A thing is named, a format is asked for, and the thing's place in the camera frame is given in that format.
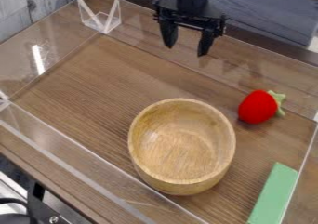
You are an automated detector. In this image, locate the green tape strip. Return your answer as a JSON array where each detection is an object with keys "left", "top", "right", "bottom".
[{"left": 246, "top": 163, "right": 299, "bottom": 224}]

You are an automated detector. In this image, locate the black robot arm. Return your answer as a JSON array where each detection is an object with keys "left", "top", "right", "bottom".
[{"left": 154, "top": 0, "right": 228, "bottom": 57}]

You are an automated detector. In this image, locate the black cable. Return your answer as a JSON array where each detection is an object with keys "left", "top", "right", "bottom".
[{"left": 0, "top": 195, "right": 35, "bottom": 224}]

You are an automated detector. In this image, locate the clear acrylic corner bracket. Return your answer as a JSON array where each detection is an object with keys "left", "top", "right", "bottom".
[{"left": 78, "top": 0, "right": 122, "bottom": 34}]

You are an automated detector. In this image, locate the clear acrylic enclosure wall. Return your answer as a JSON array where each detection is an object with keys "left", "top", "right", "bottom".
[{"left": 0, "top": 0, "right": 318, "bottom": 224}]

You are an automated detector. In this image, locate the red plush strawberry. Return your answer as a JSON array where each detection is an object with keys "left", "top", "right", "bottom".
[{"left": 238, "top": 90, "right": 287, "bottom": 125}]

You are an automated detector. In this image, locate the wooden bowl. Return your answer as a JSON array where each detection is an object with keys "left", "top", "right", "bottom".
[{"left": 129, "top": 98, "right": 237, "bottom": 196}]

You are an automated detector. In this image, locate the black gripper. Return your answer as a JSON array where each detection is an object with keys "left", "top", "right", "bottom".
[{"left": 153, "top": 0, "right": 228, "bottom": 57}]

